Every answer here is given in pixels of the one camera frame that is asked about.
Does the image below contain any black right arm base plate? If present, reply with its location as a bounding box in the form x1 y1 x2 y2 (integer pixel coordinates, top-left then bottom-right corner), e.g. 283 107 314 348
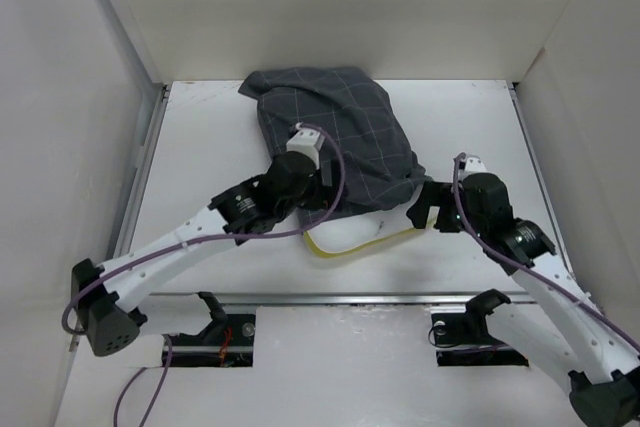
428 312 529 367

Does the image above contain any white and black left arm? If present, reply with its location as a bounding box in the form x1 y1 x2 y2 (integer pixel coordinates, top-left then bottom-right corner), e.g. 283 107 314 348
63 152 346 357

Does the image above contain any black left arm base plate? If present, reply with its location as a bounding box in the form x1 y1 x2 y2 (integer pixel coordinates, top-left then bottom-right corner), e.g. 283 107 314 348
161 292 256 368

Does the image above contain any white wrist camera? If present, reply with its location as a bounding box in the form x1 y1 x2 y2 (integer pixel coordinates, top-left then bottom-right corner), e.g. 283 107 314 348
454 152 488 179
286 124 325 169

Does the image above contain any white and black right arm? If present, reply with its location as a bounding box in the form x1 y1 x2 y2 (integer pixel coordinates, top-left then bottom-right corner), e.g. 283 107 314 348
407 172 639 426

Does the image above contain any dark grey checked pillowcase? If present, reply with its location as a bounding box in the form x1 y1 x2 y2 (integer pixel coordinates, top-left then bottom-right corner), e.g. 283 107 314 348
239 67 430 219

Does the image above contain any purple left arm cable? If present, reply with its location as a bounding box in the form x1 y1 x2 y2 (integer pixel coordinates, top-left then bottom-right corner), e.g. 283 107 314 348
60 121 347 427

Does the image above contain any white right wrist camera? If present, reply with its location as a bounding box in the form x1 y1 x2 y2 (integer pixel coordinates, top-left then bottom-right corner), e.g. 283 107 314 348
454 152 488 179

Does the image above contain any white pillow with yellow edge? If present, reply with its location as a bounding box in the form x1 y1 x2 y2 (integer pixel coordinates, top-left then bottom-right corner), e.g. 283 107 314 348
303 204 416 259

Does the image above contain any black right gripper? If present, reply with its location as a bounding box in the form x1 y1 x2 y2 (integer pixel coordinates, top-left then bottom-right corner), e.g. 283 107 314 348
404 179 486 239

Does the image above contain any aluminium front table rail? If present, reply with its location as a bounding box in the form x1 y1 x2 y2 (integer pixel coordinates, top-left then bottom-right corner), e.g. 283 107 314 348
147 289 539 307

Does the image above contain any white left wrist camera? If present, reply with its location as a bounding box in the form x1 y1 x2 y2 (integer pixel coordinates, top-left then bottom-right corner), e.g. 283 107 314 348
286 124 325 169

